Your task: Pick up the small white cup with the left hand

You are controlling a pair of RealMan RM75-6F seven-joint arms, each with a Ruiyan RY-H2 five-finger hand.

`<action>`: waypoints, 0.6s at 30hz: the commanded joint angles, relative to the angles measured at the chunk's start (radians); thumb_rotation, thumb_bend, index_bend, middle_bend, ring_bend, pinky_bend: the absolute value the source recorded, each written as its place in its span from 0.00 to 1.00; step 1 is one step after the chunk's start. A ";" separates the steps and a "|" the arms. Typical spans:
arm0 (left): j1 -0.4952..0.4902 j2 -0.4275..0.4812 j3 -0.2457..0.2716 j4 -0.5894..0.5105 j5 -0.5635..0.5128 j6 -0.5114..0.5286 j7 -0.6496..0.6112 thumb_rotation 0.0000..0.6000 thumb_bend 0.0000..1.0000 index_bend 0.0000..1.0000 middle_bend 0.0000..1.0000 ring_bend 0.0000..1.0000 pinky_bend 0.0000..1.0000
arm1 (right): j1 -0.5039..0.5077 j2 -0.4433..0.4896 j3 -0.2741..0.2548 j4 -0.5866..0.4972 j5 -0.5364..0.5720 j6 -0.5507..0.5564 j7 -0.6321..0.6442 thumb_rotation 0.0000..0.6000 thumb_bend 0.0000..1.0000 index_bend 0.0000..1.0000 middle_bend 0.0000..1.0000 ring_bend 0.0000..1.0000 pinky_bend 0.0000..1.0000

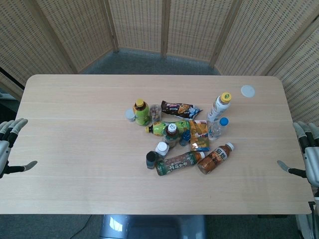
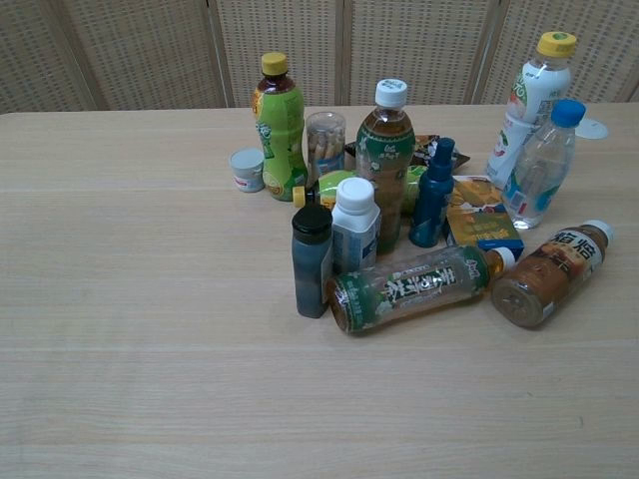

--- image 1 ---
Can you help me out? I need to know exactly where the clear jar of nuts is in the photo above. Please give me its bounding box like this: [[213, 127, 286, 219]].
[[149, 104, 162, 123]]

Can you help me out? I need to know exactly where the small grey can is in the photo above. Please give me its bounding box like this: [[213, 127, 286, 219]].
[[125, 109, 136, 123]]

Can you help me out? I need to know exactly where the thin black floor cable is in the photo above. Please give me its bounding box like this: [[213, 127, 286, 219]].
[[71, 215, 93, 239]]

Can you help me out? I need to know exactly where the dark brown snack bag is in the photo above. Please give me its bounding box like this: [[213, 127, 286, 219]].
[[160, 100, 203, 119]]

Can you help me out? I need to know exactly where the clear water bottle blue cap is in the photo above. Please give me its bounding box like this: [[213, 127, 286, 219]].
[[208, 117, 229, 141]]

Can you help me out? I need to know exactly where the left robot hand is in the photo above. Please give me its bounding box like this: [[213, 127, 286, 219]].
[[0, 118, 38, 179]]

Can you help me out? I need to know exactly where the upright green bottle yellow cap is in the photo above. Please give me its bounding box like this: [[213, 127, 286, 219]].
[[133, 99, 151, 126]]

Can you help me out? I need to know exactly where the small jar white lid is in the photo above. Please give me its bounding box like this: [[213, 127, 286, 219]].
[[155, 141, 170, 159]]

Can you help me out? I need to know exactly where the orange chips bag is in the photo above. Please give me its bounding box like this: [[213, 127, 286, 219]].
[[189, 119, 210, 152]]

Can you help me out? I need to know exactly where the small blue bottle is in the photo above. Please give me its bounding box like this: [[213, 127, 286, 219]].
[[179, 130, 191, 147]]

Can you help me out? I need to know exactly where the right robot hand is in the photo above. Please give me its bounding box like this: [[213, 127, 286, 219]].
[[277, 121, 319, 188]]

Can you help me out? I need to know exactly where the brown tea bottle orange label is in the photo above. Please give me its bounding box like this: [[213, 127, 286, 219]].
[[197, 142, 236, 175]]

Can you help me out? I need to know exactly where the green bottle lying yellow cap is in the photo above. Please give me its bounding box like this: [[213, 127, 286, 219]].
[[145, 119, 191, 137]]

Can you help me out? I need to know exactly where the white frame part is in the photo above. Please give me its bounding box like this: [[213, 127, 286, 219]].
[[296, 214, 319, 239]]

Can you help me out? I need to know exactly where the dark blue cup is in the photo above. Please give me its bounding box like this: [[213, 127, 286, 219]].
[[146, 150, 158, 170]]

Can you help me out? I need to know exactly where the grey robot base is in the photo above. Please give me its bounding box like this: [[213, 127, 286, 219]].
[[99, 214, 207, 239]]

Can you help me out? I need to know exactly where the brown tea bottle white cap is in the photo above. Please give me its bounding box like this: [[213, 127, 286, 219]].
[[163, 123, 180, 149]]

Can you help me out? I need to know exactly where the white bottle yellow cap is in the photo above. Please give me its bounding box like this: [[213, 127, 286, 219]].
[[207, 92, 232, 122]]

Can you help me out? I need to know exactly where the woven bamboo folding screen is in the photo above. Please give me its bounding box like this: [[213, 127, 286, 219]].
[[0, 0, 319, 140]]

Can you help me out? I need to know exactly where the tea bottle green label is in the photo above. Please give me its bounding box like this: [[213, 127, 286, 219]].
[[156, 151, 206, 177]]

